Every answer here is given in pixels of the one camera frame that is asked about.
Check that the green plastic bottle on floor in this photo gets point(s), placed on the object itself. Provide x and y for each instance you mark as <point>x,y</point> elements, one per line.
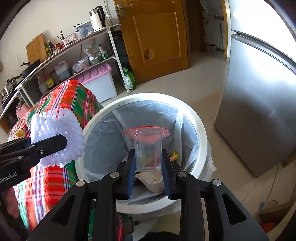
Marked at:
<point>131,84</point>

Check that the black frying pan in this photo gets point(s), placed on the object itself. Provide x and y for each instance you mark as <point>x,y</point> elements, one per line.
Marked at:
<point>27,71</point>

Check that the white metal kitchen shelf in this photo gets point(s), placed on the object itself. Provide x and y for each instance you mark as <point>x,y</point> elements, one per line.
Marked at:
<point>71,54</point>

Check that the plaid red green tablecloth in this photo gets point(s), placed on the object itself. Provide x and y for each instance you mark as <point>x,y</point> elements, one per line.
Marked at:
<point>84,202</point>

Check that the storage box with pink lid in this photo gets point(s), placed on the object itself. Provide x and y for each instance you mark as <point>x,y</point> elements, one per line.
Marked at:
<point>100,82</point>

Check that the red lid jar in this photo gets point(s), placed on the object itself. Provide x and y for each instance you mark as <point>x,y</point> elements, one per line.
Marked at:
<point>57,46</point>

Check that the dark soy sauce bottle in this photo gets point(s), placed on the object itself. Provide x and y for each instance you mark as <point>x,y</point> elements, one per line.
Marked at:
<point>51,46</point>

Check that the wooden cutting board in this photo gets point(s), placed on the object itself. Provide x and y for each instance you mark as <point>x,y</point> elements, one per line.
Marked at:
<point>36,49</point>

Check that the clear plastic cup pink lid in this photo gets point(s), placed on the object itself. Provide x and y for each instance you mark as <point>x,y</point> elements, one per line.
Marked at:
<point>148,145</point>

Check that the white oil jug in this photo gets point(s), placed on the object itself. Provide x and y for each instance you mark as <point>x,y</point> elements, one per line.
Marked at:
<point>63,71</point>

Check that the red yellow snack wrapper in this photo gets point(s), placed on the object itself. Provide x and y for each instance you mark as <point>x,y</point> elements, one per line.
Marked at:
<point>22,133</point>

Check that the pink plastic basket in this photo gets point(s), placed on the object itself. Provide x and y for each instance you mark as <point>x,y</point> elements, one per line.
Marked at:
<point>21,110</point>

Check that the white electric kettle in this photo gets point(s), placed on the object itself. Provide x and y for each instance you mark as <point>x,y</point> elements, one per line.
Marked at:
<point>97,18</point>

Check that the grey clear container on shelf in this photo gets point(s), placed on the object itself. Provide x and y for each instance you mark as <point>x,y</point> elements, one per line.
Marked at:
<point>83,30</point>

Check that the pink utensil holder box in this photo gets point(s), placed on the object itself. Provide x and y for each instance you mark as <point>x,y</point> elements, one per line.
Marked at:
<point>70,39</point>

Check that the translucent trash bin liner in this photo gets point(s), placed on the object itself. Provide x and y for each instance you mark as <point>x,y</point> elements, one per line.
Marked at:
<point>107,142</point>

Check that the yellow label sauce bottle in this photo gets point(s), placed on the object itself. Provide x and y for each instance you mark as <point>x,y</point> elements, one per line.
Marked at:
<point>49,81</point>

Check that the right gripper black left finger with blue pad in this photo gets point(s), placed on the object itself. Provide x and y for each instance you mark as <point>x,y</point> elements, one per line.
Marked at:
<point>84,203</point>

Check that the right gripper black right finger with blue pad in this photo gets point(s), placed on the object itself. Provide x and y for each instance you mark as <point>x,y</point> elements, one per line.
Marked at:
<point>208,204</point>

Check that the wooden door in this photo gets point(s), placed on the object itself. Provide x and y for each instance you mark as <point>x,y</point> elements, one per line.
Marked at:
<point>156,37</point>

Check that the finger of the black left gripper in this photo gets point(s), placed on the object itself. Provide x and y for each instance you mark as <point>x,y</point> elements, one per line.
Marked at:
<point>15,145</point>
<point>38,150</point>

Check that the person's left hand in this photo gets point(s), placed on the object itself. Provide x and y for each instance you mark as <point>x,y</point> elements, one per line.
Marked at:
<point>12,203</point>

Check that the white foam fruit net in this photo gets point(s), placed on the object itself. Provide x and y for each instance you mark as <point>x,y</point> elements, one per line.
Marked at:
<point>58,122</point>

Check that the beige green snack bag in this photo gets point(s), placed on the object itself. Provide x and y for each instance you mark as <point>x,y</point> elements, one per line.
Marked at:
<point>153,181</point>

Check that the silver refrigerator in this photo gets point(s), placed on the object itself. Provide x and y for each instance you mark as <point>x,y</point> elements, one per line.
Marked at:
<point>256,116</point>

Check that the white lidded tub on shelf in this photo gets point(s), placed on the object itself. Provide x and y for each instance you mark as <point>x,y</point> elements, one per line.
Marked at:
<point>84,63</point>

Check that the steel pot with lid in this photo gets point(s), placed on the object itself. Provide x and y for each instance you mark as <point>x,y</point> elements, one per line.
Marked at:
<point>10,83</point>

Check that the white round trash bin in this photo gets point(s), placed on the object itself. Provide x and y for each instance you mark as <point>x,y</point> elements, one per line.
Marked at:
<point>143,201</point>

